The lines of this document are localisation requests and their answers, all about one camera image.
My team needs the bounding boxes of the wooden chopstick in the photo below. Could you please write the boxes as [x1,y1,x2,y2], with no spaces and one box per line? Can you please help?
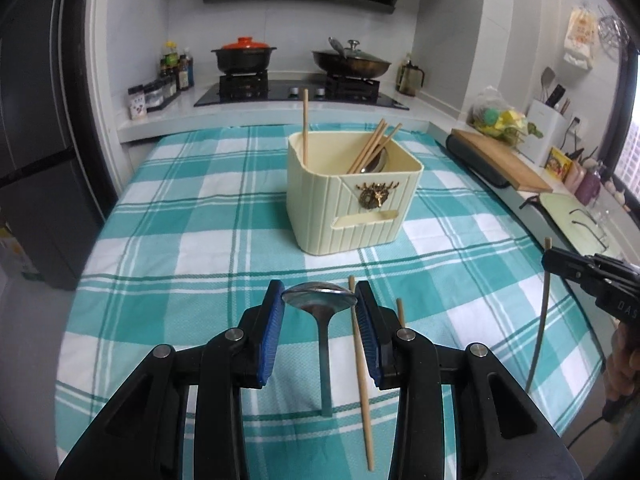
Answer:
[358,124,402,174]
[524,236,554,395]
[347,119,387,174]
[347,274,377,473]
[396,298,406,327]
[302,88,309,166]

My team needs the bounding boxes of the steel spoon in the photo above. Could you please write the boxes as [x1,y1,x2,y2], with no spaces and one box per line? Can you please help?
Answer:
[282,282,357,417]

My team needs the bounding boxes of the person's right hand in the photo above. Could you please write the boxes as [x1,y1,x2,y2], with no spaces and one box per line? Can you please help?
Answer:
[604,322,639,402]

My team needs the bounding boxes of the eyeglasses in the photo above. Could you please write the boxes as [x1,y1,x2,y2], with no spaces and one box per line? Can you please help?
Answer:
[568,208,610,255]

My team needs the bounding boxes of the purple bottle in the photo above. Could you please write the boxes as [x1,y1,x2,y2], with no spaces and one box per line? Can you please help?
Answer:
[575,167,601,206]

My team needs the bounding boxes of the teal plaid tablecloth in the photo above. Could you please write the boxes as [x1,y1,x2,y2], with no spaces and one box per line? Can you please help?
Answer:
[54,126,603,479]

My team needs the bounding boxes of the cream utensil holder box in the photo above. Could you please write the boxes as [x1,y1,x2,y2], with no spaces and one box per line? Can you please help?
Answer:
[286,131,424,256]

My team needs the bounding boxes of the yellow printed mug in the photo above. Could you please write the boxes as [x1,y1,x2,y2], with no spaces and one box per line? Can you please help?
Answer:
[544,146,572,182]

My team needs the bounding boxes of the wooden cutting board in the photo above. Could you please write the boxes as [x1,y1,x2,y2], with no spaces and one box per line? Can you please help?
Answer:
[449,129,552,193]

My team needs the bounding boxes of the white knife block holder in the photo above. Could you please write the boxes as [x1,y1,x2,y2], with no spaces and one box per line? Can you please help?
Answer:
[518,67,568,167]

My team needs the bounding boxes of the black tray under board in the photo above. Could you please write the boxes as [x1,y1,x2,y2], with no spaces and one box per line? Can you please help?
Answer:
[446,134,510,188]

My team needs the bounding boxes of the bag of sponges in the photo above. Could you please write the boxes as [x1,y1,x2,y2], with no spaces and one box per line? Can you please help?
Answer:
[466,87,544,148]

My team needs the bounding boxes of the black gas cooktop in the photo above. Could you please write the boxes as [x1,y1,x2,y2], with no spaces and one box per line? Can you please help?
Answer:
[194,72,409,110]

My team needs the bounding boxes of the spice jar rack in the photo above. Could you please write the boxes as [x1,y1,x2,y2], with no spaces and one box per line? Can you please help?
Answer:
[127,76,179,120]

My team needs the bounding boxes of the dark refrigerator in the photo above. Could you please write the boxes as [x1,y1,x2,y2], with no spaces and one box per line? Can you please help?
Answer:
[1,0,116,290]

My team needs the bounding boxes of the glass teapot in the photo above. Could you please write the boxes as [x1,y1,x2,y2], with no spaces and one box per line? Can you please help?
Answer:
[396,53,425,96]

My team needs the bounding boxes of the black pot orange lid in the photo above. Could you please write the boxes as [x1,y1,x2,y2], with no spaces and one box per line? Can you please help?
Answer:
[213,37,276,75]

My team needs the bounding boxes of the wok with glass lid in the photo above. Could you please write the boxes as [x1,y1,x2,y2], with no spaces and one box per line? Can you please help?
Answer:
[312,37,390,79]

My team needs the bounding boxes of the sauce bottles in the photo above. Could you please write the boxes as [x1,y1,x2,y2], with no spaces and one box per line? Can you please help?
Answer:
[160,40,194,91]

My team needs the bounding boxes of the hanging noodle bag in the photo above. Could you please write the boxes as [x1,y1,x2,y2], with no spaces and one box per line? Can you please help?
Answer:
[563,6,598,70]

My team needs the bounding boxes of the window frame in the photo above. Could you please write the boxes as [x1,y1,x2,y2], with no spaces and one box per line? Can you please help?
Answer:
[598,40,639,183]

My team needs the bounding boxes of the hanging wire rack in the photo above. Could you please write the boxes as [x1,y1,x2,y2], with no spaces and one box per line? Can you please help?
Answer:
[597,6,630,62]

